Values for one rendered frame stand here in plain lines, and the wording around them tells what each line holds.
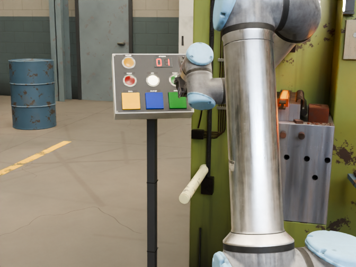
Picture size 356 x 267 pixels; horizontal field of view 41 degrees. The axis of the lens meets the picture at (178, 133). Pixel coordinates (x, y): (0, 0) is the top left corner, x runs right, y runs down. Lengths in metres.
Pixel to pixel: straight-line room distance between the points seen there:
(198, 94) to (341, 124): 0.93
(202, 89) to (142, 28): 6.92
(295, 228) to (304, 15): 1.31
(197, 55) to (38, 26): 7.80
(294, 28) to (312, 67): 1.49
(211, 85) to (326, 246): 0.73
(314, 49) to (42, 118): 4.47
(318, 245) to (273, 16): 0.49
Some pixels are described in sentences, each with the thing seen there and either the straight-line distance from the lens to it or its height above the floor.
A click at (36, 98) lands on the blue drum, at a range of 6.36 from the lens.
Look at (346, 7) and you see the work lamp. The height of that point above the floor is 1.41.
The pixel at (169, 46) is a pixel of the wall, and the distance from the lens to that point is 8.31.
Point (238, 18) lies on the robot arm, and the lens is 1.03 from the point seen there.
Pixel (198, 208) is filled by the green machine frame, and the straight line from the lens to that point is 2.47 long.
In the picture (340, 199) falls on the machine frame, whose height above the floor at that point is 0.52.
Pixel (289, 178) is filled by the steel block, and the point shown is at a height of 0.67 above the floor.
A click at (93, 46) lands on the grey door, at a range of 8.77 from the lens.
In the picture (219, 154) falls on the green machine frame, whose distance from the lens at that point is 2.36.
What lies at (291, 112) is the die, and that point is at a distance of 2.14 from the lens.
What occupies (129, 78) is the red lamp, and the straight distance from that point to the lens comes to 2.05.
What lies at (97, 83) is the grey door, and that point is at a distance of 8.79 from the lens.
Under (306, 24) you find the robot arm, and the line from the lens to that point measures 1.12.
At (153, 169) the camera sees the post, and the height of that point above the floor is 0.67.
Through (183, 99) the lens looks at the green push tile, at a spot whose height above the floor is 1.01.
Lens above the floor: 1.31
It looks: 13 degrees down
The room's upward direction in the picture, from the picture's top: 1 degrees clockwise
